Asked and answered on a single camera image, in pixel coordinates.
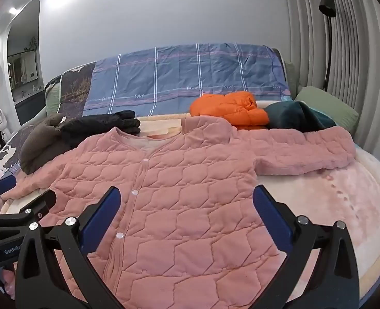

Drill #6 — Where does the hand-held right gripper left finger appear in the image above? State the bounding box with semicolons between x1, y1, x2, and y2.
14;186;126;309

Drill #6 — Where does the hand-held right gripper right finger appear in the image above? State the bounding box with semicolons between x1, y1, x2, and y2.
253;185;361;309

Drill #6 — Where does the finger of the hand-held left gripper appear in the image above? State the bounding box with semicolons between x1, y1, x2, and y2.
0;189;57;230
0;175;17;200

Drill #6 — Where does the pink quilted jacket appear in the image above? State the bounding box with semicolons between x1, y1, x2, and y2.
1;115;356;309

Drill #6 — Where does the brown fleece garment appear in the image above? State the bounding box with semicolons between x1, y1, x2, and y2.
19;113;78;175

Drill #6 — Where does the white figure statue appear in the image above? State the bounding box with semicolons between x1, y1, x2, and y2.
0;109;10;143

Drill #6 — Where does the bear printed blanket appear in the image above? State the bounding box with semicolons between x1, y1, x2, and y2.
0;114;380;300

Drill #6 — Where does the dark vanity cabinet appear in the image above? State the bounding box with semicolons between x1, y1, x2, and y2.
14;85;47;126

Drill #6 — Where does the teal garment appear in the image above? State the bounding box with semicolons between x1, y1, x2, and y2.
263;100;337;133

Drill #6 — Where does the green quilted pillow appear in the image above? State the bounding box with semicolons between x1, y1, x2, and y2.
45;77;62;117

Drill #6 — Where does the orange puffer jacket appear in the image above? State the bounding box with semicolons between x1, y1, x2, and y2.
189;91;270;131

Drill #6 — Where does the dark tree-print quilt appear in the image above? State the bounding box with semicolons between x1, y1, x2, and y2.
0;61;97;184

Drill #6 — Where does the blue plaid sheet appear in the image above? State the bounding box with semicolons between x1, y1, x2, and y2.
82;42;290;118

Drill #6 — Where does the grey pleated curtain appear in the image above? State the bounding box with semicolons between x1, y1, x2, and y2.
282;0;380;155

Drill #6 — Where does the black floor lamp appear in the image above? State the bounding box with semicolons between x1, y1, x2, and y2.
318;0;336;91

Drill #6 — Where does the wall mirror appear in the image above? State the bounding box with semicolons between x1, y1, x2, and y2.
8;51;39;87

